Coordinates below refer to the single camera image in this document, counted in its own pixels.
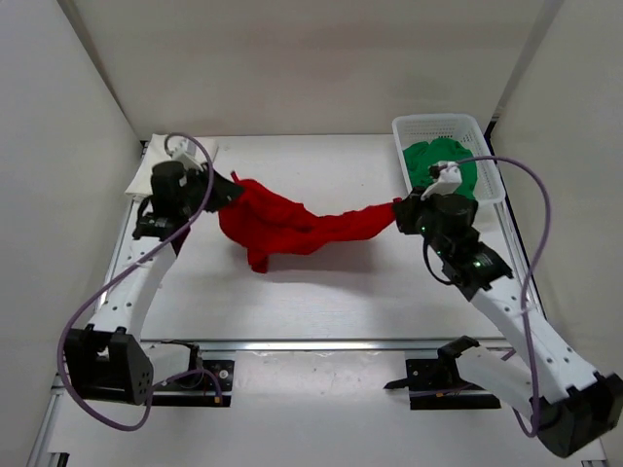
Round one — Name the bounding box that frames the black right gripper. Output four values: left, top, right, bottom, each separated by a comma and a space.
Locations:
392, 188, 451, 261

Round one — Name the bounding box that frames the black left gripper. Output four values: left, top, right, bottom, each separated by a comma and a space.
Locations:
178, 162, 245, 219

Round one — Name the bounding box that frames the red t shirt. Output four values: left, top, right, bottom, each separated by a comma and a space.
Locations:
218, 173, 395, 273

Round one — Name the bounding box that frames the white t shirt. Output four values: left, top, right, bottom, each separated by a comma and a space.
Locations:
125, 133, 220, 199

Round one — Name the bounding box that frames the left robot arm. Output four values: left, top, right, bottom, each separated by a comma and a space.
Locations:
61, 162, 243, 405

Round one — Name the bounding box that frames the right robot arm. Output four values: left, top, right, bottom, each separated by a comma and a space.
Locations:
392, 192, 622, 458

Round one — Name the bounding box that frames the green t shirt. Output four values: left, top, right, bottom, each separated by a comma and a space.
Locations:
401, 138, 479, 199

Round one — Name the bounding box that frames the white plastic basket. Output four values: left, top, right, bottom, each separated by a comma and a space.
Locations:
392, 113, 506, 206

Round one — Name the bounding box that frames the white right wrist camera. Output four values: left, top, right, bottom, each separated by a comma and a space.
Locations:
421, 162, 462, 199

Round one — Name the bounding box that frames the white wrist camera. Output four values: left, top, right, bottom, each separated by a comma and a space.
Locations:
167, 138, 202, 171
421, 162, 462, 199

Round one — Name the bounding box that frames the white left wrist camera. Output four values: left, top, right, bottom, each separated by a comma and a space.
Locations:
167, 138, 202, 171

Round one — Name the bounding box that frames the aluminium frame rail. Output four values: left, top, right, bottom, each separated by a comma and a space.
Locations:
192, 337, 512, 355

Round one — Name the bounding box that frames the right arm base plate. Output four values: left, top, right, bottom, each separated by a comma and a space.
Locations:
384, 359, 501, 411

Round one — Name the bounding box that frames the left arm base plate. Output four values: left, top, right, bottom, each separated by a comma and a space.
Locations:
143, 341, 236, 408

